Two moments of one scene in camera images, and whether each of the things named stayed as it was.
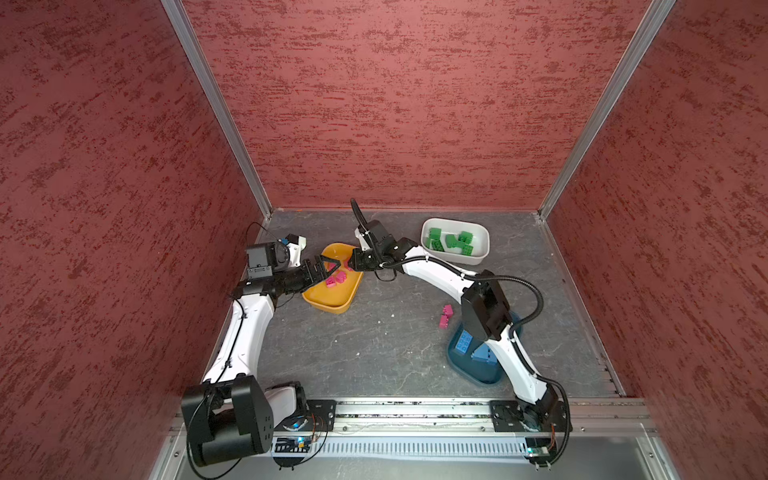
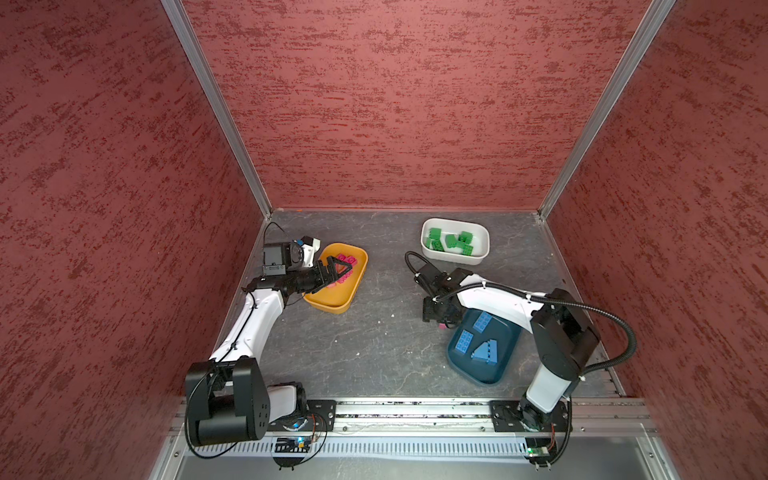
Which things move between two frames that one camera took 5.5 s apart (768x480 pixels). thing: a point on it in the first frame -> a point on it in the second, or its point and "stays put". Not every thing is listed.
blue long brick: [464, 342] stays put
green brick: [465, 237] stays put
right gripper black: [360, 262] -> [429, 313]
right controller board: [541, 450] stays put
